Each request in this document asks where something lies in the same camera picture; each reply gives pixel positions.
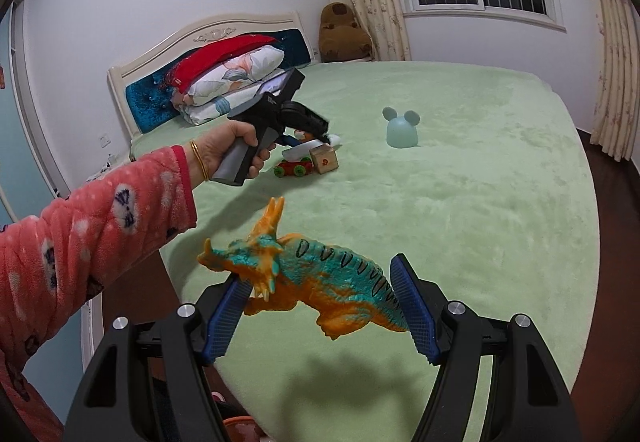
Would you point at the orange bin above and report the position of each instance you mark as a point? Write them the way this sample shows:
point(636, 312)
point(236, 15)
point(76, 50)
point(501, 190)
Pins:
point(245, 432)

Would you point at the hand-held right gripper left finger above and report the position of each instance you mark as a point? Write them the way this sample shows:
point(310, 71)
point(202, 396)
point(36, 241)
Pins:
point(227, 317)

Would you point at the red green toy car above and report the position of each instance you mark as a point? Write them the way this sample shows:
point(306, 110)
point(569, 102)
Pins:
point(292, 168)

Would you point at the white nightstand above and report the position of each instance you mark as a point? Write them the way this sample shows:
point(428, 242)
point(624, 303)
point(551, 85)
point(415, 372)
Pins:
point(92, 332)

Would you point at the white wall socket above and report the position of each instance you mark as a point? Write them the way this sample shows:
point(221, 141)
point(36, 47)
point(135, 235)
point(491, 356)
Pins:
point(105, 140)

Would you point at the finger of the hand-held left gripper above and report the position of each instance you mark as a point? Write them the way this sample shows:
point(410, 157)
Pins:
point(290, 141)

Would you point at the brown teddy bear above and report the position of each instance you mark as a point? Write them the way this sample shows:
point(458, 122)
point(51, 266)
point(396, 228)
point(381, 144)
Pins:
point(345, 35)

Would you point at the person's left forearm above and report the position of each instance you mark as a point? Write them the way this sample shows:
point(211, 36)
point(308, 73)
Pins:
point(100, 232)

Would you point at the white and blue bed headboard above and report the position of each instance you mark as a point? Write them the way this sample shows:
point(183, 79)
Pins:
point(145, 102)

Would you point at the bed with green blanket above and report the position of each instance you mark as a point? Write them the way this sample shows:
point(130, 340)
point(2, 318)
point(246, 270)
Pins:
point(475, 222)

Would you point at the teal mouse-ear lamp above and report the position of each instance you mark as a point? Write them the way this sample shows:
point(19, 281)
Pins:
point(401, 132)

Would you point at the light blue wardrobe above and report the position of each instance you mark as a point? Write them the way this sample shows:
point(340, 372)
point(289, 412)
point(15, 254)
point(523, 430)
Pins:
point(20, 122)

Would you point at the person's left hand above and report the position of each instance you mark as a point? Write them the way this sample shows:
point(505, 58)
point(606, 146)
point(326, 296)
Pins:
point(220, 147)

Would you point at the wooden block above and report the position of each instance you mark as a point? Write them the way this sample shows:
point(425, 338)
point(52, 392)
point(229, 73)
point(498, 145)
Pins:
point(325, 161)

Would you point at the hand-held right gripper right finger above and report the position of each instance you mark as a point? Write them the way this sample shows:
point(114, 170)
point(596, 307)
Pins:
point(415, 307)

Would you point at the floral white pillow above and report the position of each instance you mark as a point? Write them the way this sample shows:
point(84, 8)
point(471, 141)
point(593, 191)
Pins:
point(235, 72)

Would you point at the orange teal dinosaur toy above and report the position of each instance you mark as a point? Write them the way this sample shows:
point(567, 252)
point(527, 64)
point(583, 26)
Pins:
point(325, 282)

